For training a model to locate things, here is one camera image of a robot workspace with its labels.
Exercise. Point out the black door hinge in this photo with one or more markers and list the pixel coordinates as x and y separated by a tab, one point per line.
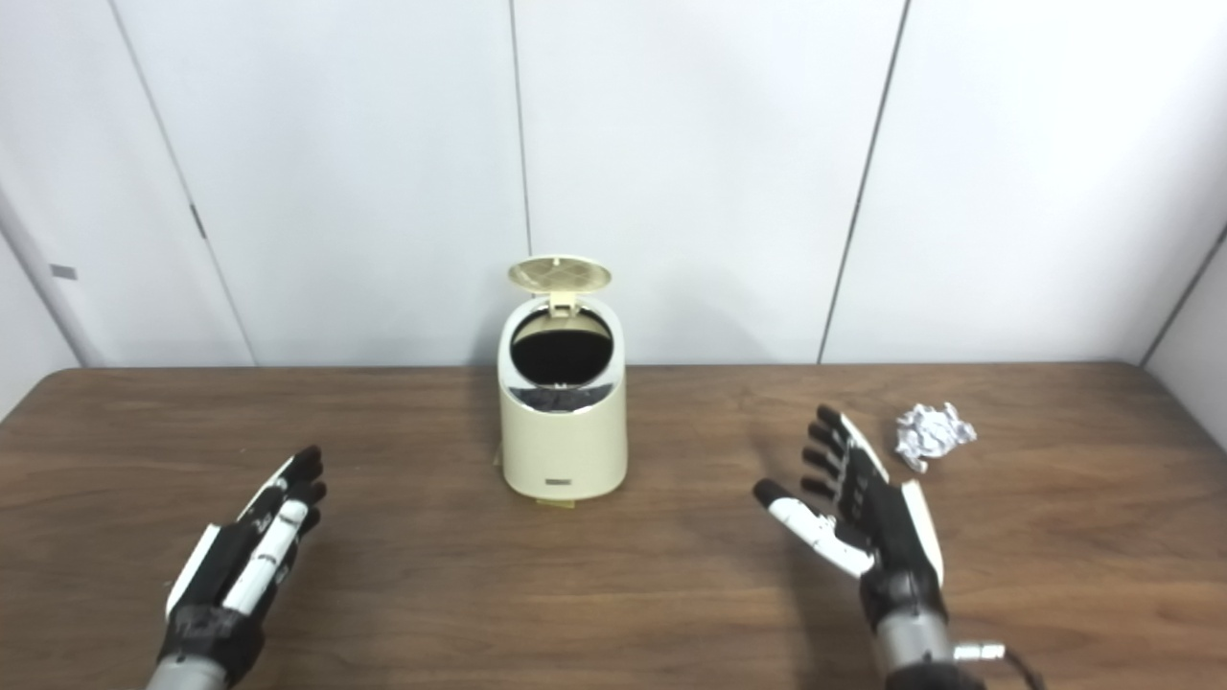
197	221

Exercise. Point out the white paper ball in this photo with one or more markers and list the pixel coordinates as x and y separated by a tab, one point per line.
932	434

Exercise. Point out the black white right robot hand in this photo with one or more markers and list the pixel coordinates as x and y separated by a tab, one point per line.
896	546

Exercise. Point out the round cream bin lid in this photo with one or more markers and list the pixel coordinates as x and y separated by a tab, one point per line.
559	273

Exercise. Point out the cream-colored desktop bin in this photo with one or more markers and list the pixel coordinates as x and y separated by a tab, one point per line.
561	450

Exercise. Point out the yellow tape piece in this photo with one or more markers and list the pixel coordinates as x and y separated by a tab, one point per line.
556	501

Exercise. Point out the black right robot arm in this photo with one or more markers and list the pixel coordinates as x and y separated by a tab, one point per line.
911	652

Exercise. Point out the small grey wall label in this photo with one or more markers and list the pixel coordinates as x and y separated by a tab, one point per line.
63	272

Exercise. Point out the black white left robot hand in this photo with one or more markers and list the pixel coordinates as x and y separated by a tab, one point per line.
225	575

